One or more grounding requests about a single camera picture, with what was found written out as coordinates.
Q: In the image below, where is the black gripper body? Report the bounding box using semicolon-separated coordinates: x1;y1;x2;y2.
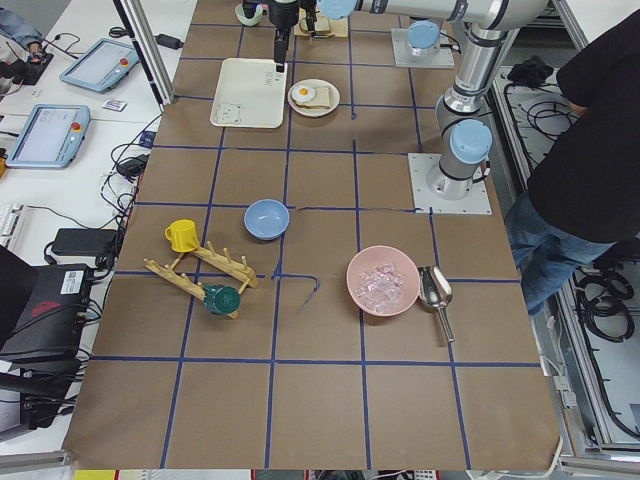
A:
268;0;299;29
300;0;317;14

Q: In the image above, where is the bread slice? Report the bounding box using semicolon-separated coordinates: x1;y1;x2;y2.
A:
294;85;331;110
297;16;333;38

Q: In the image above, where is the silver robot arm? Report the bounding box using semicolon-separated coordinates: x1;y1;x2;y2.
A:
316;0;441;56
309;1;546;200

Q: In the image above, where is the bread slice on plate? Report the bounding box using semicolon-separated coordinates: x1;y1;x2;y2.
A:
294;85;331;110

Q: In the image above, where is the cream round plate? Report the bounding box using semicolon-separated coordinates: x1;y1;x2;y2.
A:
287;79;341;118

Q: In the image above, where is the wooden cutting board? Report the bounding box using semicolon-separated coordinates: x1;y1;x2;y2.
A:
294;6;348;38

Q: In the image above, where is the light green bowl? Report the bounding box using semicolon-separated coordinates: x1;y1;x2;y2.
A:
235;2;265;27

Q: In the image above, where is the toy fried egg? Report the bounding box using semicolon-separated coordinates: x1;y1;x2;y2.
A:
291;85;316;104

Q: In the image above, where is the cream bear serving tray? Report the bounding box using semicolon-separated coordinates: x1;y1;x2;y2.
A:
210;58;287;129

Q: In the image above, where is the upper teach pendant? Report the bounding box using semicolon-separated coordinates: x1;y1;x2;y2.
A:
59;38;139;93

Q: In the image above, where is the teach pendant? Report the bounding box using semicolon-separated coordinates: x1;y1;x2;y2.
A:
59;38;139;93
6;104;91;169

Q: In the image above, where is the blue bowl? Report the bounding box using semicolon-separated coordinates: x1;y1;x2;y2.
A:
244;199;290;241

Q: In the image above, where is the yellow cup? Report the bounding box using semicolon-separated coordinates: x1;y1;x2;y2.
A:
164;219;200;253

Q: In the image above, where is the wooden dish rack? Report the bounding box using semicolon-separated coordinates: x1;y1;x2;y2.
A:
143;241;259;319

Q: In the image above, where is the lower teach pendant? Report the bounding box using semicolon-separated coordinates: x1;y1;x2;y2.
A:
6;104;91;169

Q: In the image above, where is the pink bowl with ice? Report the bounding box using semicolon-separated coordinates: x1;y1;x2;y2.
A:
346;245;420;317

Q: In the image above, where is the dark green cup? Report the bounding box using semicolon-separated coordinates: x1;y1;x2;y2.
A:
203;284;241;315

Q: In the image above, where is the black power adapter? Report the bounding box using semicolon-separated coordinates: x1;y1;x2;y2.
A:
43;228;118;265

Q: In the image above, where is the metal scoop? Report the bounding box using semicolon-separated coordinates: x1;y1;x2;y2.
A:
418;266;455;343

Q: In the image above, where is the person in black shirt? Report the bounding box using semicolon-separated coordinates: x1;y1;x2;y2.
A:
505;13;639;315

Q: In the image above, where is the black electronics box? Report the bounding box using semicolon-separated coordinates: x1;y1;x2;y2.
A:
1;247;94;364

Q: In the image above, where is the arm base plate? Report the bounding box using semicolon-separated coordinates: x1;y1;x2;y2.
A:
391;28;455;69
408;153;492;215

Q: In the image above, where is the aluminium frame post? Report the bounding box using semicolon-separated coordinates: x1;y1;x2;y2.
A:
113;0;174;107

